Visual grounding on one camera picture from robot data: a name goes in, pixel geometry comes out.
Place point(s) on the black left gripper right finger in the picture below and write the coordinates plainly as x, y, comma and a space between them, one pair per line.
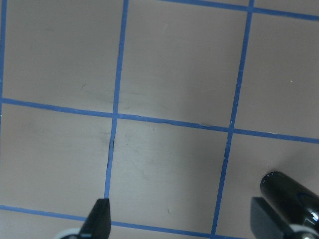
265, 222

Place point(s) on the dark glass wine bottle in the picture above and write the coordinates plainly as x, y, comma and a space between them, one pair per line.
293, 201

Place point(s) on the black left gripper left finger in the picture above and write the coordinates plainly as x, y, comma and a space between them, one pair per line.
98, 223

